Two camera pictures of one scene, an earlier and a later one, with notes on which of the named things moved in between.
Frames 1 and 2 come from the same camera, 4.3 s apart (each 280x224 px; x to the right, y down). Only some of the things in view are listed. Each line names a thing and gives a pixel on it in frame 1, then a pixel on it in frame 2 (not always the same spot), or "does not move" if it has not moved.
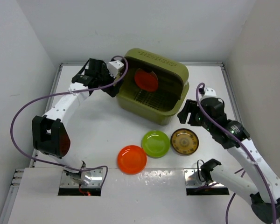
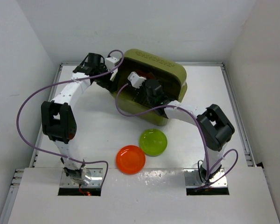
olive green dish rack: x=153 y=87 does not move
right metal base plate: x=192 y=179 does not move
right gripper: x=188 y=107 to x=141 y=89
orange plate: x=132 y=159 does not move
